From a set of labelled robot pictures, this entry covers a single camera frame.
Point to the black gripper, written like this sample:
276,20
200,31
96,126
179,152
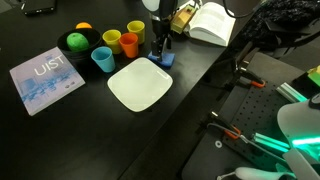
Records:
162,26

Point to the blue sponge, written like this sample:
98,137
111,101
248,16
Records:
168,60

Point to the white square plate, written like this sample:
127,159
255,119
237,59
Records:
140,85

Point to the yellow plastic cup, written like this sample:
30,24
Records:
136,31
112,41

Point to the orange plastic cup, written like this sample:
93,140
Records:
130,46

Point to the open white book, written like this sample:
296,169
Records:
213,23

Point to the blue plastic cup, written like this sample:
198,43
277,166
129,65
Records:
104,61

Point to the black bowl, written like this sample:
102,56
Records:
95,40

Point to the orange ball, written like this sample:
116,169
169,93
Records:
83,25

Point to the green ball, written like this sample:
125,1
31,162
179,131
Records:
77,42

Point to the black orange clamp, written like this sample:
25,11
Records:
251,80
230,130

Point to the black perforated mounting board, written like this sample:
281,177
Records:
253,110

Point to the UIST proceedings book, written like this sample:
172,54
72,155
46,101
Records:
45,81

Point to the black office chair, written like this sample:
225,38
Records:
286,20

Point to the aluminium rail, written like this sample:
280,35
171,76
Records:
270,143
290,93

